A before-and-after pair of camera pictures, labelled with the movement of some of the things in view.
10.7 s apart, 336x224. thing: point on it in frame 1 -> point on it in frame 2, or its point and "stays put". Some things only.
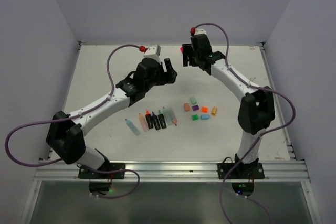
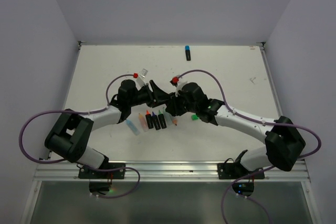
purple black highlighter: (156, 121) stays put
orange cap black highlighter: (149, 119) stays put
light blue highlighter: (132, 127) stays put
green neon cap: (195, 117) stays put
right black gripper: (188, 48) -> (172, 106)
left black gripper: (170, 75) -> (157, 96)
